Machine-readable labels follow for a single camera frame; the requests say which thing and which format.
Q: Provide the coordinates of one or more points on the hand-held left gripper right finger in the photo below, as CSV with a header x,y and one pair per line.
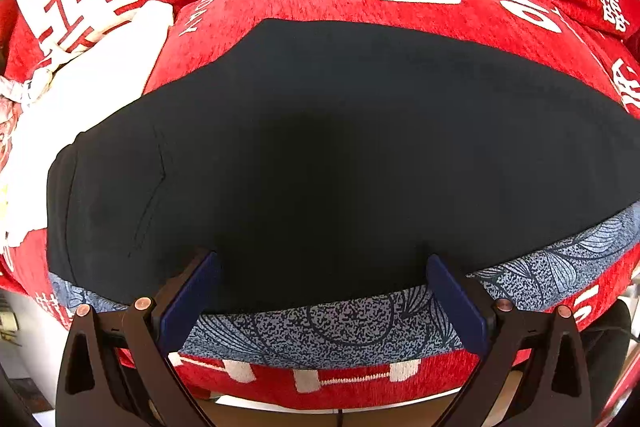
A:
x,y
457,307

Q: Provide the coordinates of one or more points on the blue patterned mat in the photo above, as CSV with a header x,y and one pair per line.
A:
x,y
350,332

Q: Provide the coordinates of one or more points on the black pants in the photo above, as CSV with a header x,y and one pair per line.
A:
x,y
320,132

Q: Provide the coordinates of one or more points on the pale patterned cloth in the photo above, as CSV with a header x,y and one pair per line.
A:
x,y
11,97

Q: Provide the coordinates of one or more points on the white cloth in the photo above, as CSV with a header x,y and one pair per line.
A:
x,y
75,107

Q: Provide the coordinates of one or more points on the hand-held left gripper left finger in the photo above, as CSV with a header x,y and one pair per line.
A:
x,y
190,302

